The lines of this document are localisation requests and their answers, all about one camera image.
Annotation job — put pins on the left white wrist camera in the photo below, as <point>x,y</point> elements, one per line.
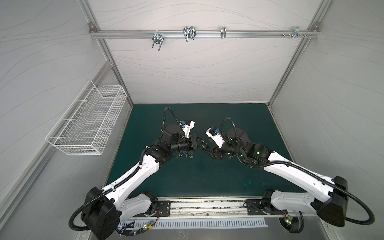
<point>187,126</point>

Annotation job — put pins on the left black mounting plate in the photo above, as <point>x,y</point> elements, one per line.
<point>162,209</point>

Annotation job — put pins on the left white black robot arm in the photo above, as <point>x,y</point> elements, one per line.
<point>104,209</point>

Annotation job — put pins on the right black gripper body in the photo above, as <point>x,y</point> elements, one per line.
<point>216,149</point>

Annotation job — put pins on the small metal bracket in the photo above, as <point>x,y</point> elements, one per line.
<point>223,32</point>

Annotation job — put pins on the aluminium cross rail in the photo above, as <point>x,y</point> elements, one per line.
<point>201,34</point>

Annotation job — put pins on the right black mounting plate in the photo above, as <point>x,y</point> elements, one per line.
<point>255,207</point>

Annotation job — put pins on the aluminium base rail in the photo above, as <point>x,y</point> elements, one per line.
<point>208,207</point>

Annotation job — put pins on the green table mat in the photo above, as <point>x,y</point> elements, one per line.
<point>201,176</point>

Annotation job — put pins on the white slotted cable duct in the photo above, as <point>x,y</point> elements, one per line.
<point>223,223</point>

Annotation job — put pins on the metal U-bolt hook left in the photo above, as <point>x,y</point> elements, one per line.
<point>157,39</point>

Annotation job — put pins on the metal U-bolt hook middle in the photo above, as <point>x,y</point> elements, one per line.
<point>189,33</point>

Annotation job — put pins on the metal corner bracket right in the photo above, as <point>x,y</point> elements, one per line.
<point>295,34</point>

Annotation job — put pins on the metal u-bolt hook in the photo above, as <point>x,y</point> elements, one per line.
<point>157,39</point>
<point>189,33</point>

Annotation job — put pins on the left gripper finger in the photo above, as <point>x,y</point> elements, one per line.
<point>202,145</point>
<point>201,139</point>

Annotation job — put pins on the white wire basket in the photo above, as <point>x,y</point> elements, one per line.
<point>85,127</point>

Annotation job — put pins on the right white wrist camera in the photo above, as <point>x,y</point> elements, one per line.
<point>214,133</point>

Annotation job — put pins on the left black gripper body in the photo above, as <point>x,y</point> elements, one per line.
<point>191,138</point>

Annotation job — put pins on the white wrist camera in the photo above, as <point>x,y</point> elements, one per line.
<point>214,133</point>
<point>187,126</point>

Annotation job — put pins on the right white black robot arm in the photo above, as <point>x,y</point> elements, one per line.
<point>327,203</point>

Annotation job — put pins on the black mounting plate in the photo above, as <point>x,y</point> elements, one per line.
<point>162,209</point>
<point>255,207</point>

